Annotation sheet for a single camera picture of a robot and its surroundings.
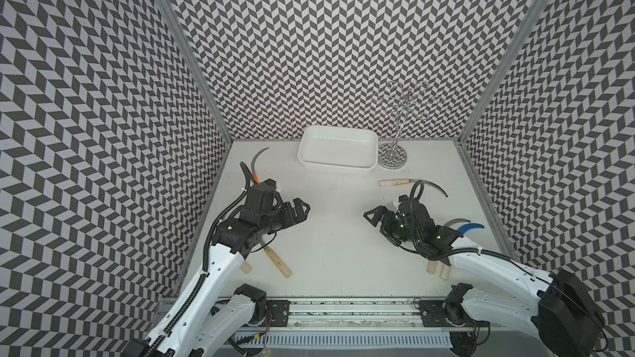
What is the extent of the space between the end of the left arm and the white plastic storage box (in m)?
0.41

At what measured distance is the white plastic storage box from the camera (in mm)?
1094

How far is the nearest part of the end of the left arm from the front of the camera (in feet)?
1.63
